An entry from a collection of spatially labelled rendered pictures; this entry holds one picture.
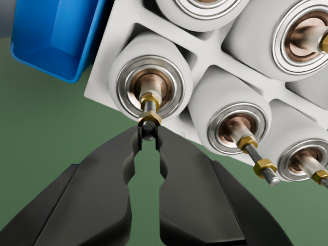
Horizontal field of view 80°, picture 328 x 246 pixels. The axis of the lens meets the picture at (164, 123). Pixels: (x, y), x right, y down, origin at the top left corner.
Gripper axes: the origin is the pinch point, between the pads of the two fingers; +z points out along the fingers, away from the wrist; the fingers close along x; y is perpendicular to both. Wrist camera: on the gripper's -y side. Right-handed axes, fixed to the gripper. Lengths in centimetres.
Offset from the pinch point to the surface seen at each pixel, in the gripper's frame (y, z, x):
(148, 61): -2.5, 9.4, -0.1
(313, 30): -5.3, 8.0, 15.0
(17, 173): 35, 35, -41
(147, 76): -0.8, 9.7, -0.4
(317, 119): 8.7, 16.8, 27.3
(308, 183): 43, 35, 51
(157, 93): 0.0, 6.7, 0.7
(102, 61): -1.0, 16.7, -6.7
